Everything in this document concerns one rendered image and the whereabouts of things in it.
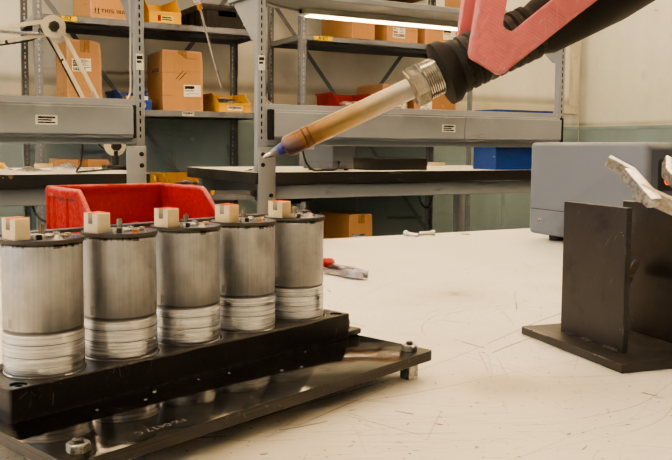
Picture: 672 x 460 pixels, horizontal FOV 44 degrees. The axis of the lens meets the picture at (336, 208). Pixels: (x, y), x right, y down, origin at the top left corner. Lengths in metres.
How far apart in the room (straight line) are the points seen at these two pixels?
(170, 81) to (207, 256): 4.17
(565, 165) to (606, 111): 5.59
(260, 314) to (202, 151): 4.62
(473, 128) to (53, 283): 2.99
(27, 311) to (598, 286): 0.24
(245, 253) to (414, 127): 2.75
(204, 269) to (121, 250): 0.03
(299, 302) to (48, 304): 0.11
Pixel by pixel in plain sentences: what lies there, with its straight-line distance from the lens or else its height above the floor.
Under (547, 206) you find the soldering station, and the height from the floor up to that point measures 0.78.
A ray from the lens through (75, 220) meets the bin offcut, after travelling 0.61.
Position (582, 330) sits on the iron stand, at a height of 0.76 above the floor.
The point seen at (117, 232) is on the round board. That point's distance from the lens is 0.28.
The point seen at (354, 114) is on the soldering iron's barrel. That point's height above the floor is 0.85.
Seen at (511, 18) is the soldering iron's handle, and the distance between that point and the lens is 0.32.
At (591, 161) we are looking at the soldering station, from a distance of 0.78.
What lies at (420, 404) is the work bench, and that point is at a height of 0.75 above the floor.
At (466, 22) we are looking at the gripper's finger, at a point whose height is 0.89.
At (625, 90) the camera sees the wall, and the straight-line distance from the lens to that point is 6.28.
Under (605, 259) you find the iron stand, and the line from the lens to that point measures 0.38.
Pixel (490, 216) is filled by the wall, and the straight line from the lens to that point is 6.02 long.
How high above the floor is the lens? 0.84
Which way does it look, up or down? 4 degrees down
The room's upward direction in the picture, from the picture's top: straight up
